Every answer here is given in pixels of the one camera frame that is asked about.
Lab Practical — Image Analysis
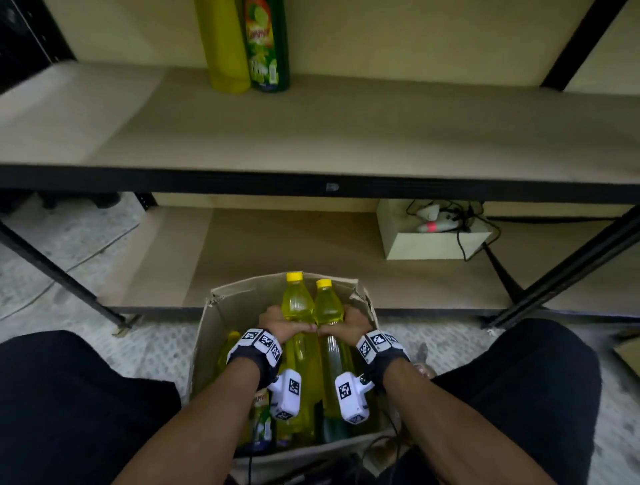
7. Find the person's right hand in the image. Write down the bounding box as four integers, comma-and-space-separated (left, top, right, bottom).
317, 306, 374, 348

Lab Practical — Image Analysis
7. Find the person's left hand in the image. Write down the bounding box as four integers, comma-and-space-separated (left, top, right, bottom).
258, 305, 319, 346

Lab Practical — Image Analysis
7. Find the slim yellow liquid bottle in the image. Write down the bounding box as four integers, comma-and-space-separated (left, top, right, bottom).
313, 279, 355, 443

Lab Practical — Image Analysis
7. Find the large yellow liquid bottle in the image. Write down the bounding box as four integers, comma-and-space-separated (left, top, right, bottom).
276, 271, 325, 447

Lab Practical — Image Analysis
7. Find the person's left forearm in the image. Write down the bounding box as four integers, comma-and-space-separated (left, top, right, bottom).
111, 356, 262, 485

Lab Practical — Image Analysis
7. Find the black wristband with marker tags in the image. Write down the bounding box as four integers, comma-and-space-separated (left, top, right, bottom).
226, 328, 284, 391
355, 330, 412, 391

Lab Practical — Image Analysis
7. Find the small yellow bottle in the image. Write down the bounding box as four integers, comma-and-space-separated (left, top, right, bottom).
216, 330, 242, 376

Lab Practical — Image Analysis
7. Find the brown cardboard box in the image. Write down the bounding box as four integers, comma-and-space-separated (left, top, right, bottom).
189, 272, 401, 485

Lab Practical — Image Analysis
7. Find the green label bottle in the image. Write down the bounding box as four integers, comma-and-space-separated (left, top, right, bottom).
249, 389, 274, 453

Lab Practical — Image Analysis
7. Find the small beige box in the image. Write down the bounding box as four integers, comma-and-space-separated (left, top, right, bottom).
376, 199, 494, 261

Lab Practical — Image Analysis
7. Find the white device with red band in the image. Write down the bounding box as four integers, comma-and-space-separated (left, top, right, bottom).
416, 218, 461, 235

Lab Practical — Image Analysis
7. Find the person's left leg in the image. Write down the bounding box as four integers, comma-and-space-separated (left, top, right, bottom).
0, 330, 182, 485

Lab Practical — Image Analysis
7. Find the green dish soap bottle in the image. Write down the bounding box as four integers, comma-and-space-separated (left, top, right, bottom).
244, 0, 291, 93

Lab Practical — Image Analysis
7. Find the opaque yellow bottle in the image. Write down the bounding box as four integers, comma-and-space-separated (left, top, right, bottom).
194, 0, 252, 95

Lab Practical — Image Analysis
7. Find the flat cardboard piece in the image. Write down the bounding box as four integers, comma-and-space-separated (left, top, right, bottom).
613, 330, 640, 378

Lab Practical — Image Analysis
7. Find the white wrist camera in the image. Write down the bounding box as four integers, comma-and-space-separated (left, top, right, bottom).
334, 372, 376, 426
267, 369, 303, 422

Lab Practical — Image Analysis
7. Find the black frame shelf unit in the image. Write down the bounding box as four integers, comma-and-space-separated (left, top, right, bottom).
0, 0, 640, 331

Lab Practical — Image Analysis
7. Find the thin grey floor cable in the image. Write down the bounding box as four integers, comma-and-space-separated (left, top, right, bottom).
0, 222, 142, 321

